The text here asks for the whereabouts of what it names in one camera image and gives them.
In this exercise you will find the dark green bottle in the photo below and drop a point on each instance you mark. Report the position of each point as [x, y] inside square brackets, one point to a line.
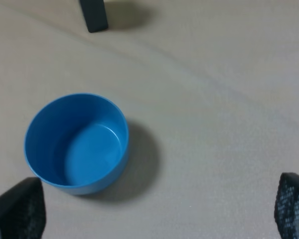
[94, 14]

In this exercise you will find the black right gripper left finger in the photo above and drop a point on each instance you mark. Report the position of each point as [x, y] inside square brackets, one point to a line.
[22, 210]

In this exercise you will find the blue plastic bowl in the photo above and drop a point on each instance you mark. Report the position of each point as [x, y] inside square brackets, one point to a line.
[78, 143]

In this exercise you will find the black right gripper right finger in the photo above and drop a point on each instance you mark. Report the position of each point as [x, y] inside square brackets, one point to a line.
[286, 213]

